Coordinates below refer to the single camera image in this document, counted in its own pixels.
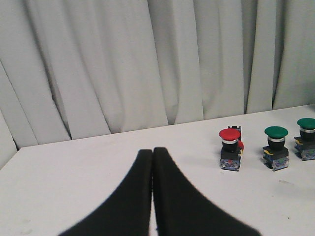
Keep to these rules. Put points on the green push button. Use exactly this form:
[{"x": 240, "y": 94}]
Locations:
[
  {"x": 305, "y": 143},
  {"x": 275, "y": 155}
]

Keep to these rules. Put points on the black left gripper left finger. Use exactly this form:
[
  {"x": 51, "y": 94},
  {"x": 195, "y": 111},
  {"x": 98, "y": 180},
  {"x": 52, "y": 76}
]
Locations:
[{"x": 127, "y": 210}]

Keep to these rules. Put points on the white pleated curtain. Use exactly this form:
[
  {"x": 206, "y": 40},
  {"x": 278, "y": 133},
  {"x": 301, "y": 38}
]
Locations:
[{"x": 72, "y": 69}]

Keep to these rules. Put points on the green push button left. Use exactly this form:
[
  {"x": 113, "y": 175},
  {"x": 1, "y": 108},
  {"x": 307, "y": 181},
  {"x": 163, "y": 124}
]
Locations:
[{"x": 275, "y": 155}]

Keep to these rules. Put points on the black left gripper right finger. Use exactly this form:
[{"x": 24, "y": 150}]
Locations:
[{"x": 181, "y": 210}]

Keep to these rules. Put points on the green push button right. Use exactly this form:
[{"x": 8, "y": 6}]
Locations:
[{"x": 305, "y": 143}]

